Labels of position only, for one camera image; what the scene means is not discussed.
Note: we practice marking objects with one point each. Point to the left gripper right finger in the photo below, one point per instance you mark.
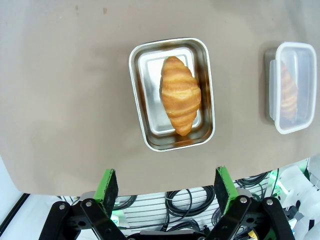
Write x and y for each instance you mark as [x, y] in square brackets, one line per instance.
[240, 220]

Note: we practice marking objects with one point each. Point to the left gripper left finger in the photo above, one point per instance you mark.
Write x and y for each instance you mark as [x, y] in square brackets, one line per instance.
[87, 220]

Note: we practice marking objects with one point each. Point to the rectangular steel container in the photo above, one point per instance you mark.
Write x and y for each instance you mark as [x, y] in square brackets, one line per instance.
[142, 100]

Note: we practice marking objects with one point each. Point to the golden croissant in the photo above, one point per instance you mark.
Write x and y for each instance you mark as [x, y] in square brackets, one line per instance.
[181, 95]
[288, 92]

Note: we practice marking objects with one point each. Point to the clear plastic container lid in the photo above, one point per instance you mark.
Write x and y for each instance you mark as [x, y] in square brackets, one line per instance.
[306, 87]

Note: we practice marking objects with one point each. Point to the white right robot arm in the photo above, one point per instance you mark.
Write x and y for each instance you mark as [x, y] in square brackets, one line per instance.
[300, 190]

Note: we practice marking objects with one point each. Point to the slotted aluminium base plate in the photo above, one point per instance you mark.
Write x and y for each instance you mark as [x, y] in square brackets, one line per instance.
[145, 212]

